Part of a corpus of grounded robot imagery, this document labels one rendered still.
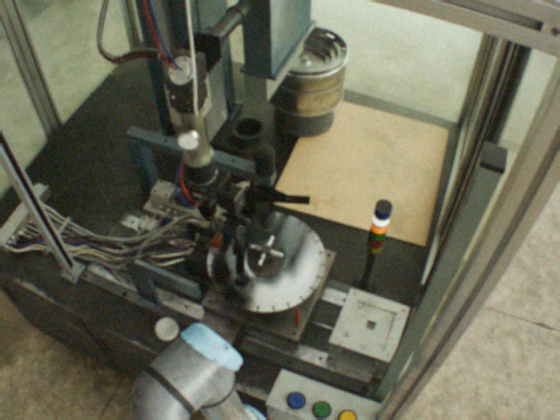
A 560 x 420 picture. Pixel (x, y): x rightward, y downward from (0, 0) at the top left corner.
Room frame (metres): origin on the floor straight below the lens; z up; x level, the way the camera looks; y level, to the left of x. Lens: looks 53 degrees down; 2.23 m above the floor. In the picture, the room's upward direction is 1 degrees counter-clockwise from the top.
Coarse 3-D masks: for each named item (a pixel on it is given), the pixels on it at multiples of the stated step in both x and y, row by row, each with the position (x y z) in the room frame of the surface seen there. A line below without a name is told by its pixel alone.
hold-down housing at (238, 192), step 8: (224, 184) 0.82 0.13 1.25; (232, 184) 0.80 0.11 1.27; (224, 192) 0.79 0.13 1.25; (232, 192) 0.79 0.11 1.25; (240, 192) 0.79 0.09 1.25; (224, 200) 0.78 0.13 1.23; (232, 200) 0.77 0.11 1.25; (240, 200) 0.79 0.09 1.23; (224, 208) 0.79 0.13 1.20; (232, 208) 0.77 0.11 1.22; (240, 208) 0.78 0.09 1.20; (224, 224) 0.80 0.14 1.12; (232, 224) 0.79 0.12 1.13; (232, 232) 0.78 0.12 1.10; (240, 232) 0.79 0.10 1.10
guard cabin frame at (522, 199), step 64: (0, 0) 1.56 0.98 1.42; (128, 0) 2.21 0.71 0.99; (384, 0) 0.39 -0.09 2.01; (448, 0) 0.37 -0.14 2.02; (512, 0) 0.35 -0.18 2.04; (512, 64) 0.71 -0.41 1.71; (448, 192) 1.16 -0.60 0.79; (512, 192) 0.32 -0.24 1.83; (512, 256) 0.31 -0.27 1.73; (448, 320) 0.32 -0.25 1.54
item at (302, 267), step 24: (264, 216) 0.95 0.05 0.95; (264, 240) 0.86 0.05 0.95; (288, 240) 0.86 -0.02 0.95; (312, 240) 0.86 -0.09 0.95; (216, 264) 0.78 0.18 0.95; (240, 264) 0.78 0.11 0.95; (288, 264) 0.78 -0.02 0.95; (312, 264) 0.78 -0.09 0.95; (216, 288) 0.71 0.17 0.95; (240, 288) 0.71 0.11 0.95; (264, 288) 0.70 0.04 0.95; (288, 288) 0.70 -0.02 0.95; (312, 288) 0.70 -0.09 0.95
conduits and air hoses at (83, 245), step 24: (48, 192) 1.20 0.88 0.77; (24, 216) 1.07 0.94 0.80; (192, 216) 0.97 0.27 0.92; (216, 216) 0.97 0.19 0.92; (0, 240) 0.96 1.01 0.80; (72, 240) 0.98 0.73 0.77; (96, 240) 0.98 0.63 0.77; (120, 240) 0.97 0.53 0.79; (144, 240) 0.91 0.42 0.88; (168, 240) 0.88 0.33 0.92
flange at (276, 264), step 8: (272, 248) 0.83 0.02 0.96; (280, 248) 0.83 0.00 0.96; (248, 256) 0.80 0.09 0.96; (256, 256) 0.80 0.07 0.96; (272, 256) 0.79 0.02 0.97; (248, 264) 0.78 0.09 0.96; (256, 264) 0.77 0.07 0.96; (264, 264) 0.77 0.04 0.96; (272, 264) 0.77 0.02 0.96; (280, 264) 0.77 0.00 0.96; (256, 272) 0.75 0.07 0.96; (264, 272) 0.75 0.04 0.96; (272, 272) 0.75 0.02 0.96
